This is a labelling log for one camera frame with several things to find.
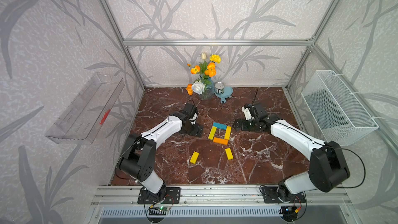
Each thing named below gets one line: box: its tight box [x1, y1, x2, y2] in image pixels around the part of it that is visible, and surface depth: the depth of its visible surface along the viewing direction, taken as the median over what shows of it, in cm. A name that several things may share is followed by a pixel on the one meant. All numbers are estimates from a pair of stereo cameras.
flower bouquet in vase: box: [185, 52, 222, 101], surface depth 86 cm
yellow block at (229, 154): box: [224, 147, 234, 161], surface depth 88 cm
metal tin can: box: [214, 81, 225, 95], surface depth 117 cm
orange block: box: [212, 136, 229, 146], surface depth 93 cm
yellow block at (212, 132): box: [207, 126, 218, 141], surface depth 97 cm
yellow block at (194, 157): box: [189, 150, 200, 165], surface depth 87 cm
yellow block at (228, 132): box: [224, 126, 232, 141], surface depth 97 cm
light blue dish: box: [214, 86, 234, 104], surface depth 118 cm
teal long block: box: [212, 122, 227, 131], surface depth 99 cm
